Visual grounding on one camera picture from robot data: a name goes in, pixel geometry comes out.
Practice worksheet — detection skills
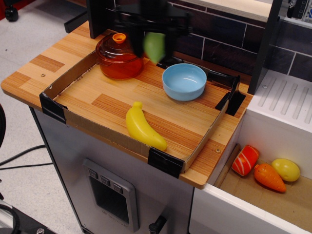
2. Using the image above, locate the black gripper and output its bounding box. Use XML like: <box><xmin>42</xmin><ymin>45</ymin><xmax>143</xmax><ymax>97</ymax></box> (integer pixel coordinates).
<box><xmin>115</xmin><ymin>0</ymin><xmax>191</xmax><ymax>59</ymax></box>

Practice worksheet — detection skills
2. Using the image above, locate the green toy pear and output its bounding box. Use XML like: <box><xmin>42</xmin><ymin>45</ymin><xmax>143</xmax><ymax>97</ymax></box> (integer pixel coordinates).
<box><xmin>143</xmin><ymin>32</ymin><xmax>165</xmax><ymax>64</ymax></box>

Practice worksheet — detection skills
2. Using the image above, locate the light blue bowl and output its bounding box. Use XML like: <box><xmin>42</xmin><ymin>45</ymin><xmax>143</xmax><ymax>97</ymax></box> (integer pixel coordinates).
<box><xmin>162</xmin><ymin>63</ymin><xmax>207</xmax><ymax>101</ymax></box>

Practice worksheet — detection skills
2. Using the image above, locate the orange transparent pot lid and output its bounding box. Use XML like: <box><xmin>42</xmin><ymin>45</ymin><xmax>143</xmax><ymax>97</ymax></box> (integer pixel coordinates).
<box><xmin>95</xmin><ymin>33</ymin><xmax>137</xmax><ymax>66</ymax></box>

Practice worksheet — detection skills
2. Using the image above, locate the orange transparent pot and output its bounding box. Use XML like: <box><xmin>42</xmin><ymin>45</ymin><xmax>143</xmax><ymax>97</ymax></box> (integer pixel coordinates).
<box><xmin>96</xmin><ymin>51</ymin><xmax>143</xmax><ymax>79</ymax></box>

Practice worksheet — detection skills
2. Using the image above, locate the yellow toy banana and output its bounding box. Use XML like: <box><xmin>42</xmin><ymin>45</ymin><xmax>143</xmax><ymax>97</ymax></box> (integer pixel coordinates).
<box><xmin>126</xmin><ymin>101</ymin><xmax>167</xmax><ymax>151</ymax></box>

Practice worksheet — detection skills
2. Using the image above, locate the cardboard fence with black tape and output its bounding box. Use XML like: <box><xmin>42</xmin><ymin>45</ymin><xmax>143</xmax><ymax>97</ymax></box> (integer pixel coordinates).
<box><xmin>39</xmin><ymin>52</ymin><xmax>247</xmax><ymax>177</ymax></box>

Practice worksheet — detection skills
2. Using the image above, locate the black caster wheel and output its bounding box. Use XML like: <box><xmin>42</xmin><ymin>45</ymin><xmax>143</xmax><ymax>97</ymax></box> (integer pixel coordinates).
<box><xmin>4</xmin><ymin>6</ymin><xmax>19</xmax><ymax>22</ymax></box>

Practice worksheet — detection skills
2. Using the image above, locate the white toy sink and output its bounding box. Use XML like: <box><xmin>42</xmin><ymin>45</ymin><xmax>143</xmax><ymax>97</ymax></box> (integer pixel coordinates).
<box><xmin>189</xmin><ymin>71</ymin><xmax>312</xmax><ymax>234</ymax></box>

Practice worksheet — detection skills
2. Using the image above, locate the orange salmon sushi toy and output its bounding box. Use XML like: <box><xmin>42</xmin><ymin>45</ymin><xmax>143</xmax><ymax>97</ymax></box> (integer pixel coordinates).
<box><xmin>231</xmin><ymin>145</ymin><xmax>259</xmax><ymax>176</ymax></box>

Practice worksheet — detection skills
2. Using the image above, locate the grey toy dishwasher cabinet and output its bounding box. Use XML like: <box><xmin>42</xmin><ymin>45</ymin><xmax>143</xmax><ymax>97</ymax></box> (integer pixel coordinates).
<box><xmin>31</xmin><ymin>109</ymin><xmax>194</xmax><ymax>234</ymax></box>

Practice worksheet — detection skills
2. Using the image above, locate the orange toy carrot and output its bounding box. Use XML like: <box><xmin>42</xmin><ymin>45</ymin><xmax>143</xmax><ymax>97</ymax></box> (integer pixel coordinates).
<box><xmin>254</xmin><ymin>163</ymin><xmax>287</xmax><ymax>193</ymax></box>

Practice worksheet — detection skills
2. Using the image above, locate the yellow toy lemon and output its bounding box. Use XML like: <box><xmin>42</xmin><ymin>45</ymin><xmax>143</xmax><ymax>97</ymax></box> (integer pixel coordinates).
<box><xmin>272</xmin><ymin>158</ymin><xmax>300</xmax><ymax>182</ymax></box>

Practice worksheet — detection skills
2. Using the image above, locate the black cable on floor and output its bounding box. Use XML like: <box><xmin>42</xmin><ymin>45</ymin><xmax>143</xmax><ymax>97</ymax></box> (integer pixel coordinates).
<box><xmin>0</xmin><ymin>144</ymin><xmax>53</xmax><ymax>171</ymax></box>

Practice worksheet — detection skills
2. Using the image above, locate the black oven handle knob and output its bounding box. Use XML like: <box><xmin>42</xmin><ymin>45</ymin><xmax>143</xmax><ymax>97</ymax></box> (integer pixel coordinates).
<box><xmin>148</xmin><ymin>215</ymin><xmax>167</xmax><ymax>234</ymax></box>

